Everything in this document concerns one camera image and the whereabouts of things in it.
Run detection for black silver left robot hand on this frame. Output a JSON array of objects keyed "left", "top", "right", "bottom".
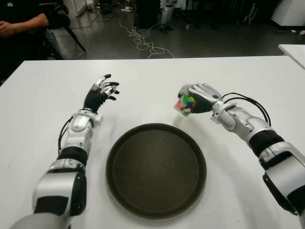
[{"left": 83, "top": 73, "right": 120, "bottom": 113}]

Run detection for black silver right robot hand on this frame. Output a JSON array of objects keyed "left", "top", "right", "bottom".
[{"left": 177, "top": 83, "right": 224, "bottom": 115}]

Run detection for multicolour Rubik's cube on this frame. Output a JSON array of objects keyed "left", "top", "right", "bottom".
[{"left": 173, "top": 92, "right": 198, "bottom": 118}]

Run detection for dark brown round plate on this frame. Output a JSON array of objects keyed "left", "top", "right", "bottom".
[{"left": 105, "top": 123, "right": 207, "bottom": 219}]

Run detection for black chair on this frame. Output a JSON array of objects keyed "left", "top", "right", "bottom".
[{"left": 46, "top": 4, "right": 86, "bottom": 60}]

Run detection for silver humanoid robot legs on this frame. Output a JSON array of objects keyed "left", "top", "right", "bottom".
[{"left": 160, "top": 0, "right": 174, "bottom": 34}]

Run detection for white cupboard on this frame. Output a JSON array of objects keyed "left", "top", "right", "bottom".
[{"left": 63, "top": 0, "right": 88, "bottom": 17}]

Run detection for silver metal stand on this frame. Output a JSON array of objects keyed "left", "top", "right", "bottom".
[{"left": 242, "top": 1, "right": 260, "bottom": 24}]

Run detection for white side table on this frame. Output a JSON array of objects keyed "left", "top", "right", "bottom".
[{"left": 278, "top": 44, "right": 305, "bottom": 65}]

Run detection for seated person in black shirt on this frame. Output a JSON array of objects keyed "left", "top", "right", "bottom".
[{"left": 0, "top": 0, "right": 51, "bottom": 82}]

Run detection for white cabinet with black base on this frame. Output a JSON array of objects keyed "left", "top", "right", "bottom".
[{"left": 271, "top": 0, "right": 305, "bottom": 26}]

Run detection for black left arm cable bundle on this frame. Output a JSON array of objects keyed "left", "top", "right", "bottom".
[{"left": 58, "top": 116, "right": 73, "bottom": 153}]

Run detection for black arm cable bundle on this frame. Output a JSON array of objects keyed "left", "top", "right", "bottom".
[
  {"left": 58, "top": 116, "right": 73, "bottom": 153},
  {"left": 223, "top": 93, "right": 272, "bottom": 126}
]

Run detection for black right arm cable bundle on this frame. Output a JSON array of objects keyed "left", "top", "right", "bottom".
[{"left": 223, "top": 93, "right": 272, "bottom": 126}]

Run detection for white tangled floor cable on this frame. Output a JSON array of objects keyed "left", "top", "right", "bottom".
[{"left": 119, "top": 16, "right": 176, "bottom": 60}]

